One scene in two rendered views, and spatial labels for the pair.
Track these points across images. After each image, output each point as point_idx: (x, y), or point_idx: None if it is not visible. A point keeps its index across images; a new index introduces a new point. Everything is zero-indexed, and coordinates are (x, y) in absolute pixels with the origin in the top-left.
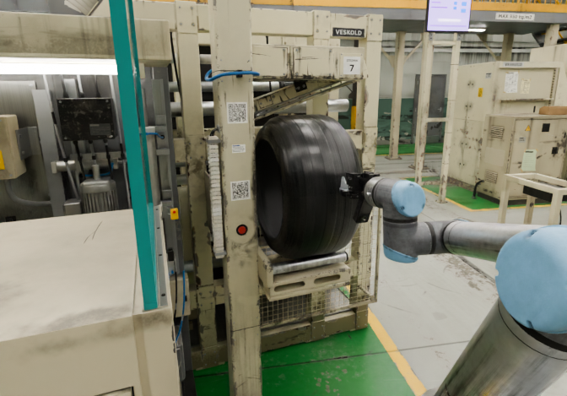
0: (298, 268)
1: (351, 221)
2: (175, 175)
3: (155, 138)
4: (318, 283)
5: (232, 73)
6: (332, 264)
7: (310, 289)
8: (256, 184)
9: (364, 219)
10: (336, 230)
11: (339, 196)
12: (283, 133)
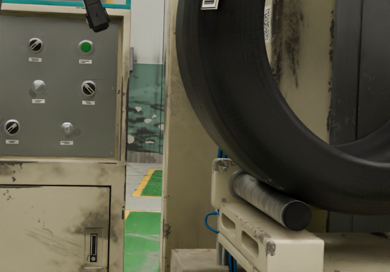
0: (246, 198)
1: (195, 68)
2: (337, 24)
3: None
4: (252, 250)
5: None
6: (293, 232)
7: (239, 252)
8: None
9: (86, 20)
10: (194, 89)
11: (186, 3)
12: None
